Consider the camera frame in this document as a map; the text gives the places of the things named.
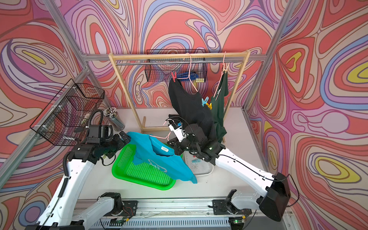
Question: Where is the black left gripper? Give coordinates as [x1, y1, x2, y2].
[100, 130, 131, 158]

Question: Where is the teal t-shirt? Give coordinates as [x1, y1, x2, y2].
[127, 132, 197, 184]

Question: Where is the black t-shirt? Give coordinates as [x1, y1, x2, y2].
[168, 79, 217, 140]

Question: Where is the pink hanger of black shirt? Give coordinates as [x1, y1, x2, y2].
[177, 53, 199, 93]

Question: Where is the pink hanger of teal shirt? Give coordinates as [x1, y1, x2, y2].
[149, 121, 176, 141]

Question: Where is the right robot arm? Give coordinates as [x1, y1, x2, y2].
[168, 120, 291, 222]

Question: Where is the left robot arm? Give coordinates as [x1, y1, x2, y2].
[26, 109, 131, 230]

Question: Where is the pink hanger of green shirt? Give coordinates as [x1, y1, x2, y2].
[213, 51, 229, 98]

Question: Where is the green plastic basket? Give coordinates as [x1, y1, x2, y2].
[112, 144, 176, 191]

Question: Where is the clear pencil cup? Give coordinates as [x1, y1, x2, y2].
[103, 107, 125, 132]

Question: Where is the white plastic tray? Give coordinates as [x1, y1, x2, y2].
[184, 151, 214, 176]

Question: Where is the dark green t-shirt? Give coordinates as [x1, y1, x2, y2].
[211, 72, 229, 143]

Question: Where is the blue item in basket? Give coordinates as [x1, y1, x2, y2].
[177, 72, 199, 81]

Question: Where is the metal hanging rod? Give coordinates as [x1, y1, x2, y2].
[116, 59, 244, 66]

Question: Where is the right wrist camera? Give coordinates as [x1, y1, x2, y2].
[168, 118, 187, 142]

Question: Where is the black wire basket left wall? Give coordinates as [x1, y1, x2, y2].
[30, 79, 105, 146]

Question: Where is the black wire basket wall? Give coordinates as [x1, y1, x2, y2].
[145, 57, 208, 83]
[30, 79, 105, 146]

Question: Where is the black wire basket back wall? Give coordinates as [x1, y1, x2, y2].
[145, 57, 208, 83]

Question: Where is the wooden clothes rack frame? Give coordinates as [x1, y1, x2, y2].
[109, 50, 251, 141]

